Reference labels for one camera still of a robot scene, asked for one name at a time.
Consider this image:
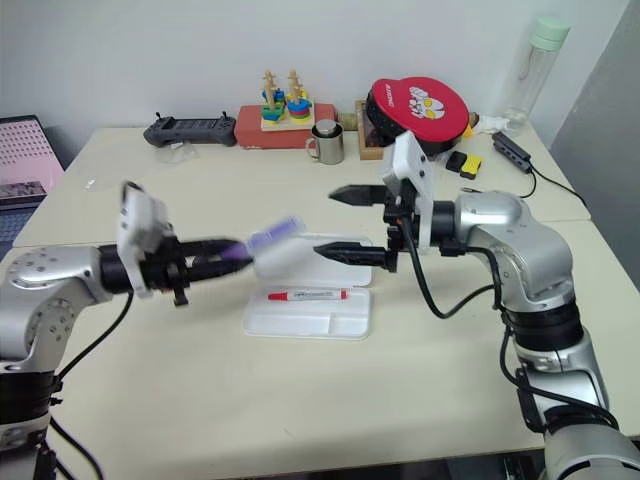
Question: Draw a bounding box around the pink perforated box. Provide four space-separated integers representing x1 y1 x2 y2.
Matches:
0 114 67 211

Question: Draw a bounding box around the red and black round pad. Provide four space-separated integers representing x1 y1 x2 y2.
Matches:
364 75 472 158

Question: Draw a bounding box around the wooden box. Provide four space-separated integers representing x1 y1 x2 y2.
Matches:
354 99 397 162

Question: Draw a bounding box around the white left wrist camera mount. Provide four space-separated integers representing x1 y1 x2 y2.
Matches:
115 180 174 300

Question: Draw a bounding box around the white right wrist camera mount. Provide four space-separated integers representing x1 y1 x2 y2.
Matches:
382 131 436 255

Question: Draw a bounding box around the black handheld remote controller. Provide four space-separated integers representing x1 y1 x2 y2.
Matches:
143 111 238 149

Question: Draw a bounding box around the red cardboard box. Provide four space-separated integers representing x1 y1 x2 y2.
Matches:
234 102 338 150

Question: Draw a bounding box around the clear plastic wrapper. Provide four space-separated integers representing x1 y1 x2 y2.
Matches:
157 141 200 165

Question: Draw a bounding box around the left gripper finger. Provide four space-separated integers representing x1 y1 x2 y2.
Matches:
184 238 246 259
187 256 257 284

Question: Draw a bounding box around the crumpled white tissue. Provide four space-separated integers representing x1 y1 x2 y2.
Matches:
471 113 517 137

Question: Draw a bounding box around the black usb hub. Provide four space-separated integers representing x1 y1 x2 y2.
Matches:
490 130 534 175

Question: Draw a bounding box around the stainless steel mug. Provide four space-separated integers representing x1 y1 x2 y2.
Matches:
304 119 347 166

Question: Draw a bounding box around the red marker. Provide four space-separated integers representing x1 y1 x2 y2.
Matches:
267 288 350 303

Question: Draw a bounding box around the white plastic pencil case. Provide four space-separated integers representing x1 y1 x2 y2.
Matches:
243 232 376 342

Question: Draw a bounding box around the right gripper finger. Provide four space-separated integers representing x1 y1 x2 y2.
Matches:
327 183 387 208
313 241 389 269

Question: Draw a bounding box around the colourful wooden stacking toy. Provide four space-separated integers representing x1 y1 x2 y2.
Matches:
259 69 316 134

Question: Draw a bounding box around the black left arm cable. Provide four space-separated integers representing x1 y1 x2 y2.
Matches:
47 291 135 480

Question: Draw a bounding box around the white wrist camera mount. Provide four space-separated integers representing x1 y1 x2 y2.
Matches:
115 180 174 300
382 131 436 255

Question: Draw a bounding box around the black usb hub cable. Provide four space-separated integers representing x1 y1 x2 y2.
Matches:
517 167 592 207

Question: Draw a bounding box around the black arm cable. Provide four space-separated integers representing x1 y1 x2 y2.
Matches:
401 217 621 436
47 291 135 480

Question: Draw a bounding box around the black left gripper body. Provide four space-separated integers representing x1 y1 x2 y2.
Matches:
142 233 201 307

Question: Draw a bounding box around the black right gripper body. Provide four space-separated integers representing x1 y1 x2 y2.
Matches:
382 179 417 274

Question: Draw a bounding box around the clear bottle with green lid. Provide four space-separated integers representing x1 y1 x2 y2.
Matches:
501 15 572 127

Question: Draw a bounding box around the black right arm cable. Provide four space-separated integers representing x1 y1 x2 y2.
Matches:
401 217 621 436

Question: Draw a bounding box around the yellow and black eraser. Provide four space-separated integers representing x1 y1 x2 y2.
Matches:
459 153 485 180

